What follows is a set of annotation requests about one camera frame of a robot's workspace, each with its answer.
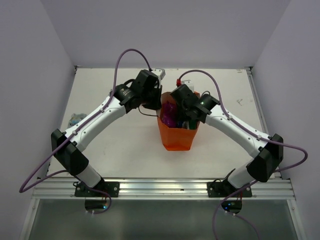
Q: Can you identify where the green snack bag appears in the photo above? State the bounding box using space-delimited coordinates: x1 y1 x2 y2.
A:
182 119 198 130

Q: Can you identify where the purple snack bag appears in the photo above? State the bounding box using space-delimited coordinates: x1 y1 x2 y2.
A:
161 101 177 128

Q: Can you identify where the orange paper bag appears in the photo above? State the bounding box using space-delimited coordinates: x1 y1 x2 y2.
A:
146 92 200 151

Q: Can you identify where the light blue snack packet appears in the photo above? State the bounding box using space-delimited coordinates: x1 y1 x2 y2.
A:
67 113 87 128

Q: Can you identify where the blue Burts crisps bag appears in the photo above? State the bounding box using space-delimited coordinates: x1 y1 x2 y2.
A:
176 121 184 128

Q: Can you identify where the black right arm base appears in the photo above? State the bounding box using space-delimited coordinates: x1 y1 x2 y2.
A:
206 168 237 198

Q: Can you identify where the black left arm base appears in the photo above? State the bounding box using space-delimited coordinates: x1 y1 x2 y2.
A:
73 176 120 198

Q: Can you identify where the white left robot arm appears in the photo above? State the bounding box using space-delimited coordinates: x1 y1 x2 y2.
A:
51 68 166 197

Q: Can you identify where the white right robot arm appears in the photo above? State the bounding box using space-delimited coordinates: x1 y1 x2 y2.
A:
170 84 284 197

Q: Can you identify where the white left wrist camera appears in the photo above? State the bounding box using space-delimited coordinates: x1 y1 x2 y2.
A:
151 68 166 81

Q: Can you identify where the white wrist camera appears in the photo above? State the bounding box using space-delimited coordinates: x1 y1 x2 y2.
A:
151 68 166 81
176 78 195 93

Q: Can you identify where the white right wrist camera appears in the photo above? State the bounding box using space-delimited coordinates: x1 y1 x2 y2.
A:
176 78 195 93

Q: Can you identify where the aluminium table edge rail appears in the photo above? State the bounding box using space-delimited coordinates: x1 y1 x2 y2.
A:
244 67 269 134

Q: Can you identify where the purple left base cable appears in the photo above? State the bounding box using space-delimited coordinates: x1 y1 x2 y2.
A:
84 187 112 215

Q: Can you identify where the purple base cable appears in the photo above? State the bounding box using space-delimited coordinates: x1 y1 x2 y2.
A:
84 187 112 215
211 182 261 240

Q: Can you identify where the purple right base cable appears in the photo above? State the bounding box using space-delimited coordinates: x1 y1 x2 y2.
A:
211 182 261 240

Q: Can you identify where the aluminium front mounting rail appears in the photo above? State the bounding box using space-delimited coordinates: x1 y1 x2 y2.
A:
32 177 295 200

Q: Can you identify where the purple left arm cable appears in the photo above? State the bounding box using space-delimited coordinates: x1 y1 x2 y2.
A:
19 48 154 194

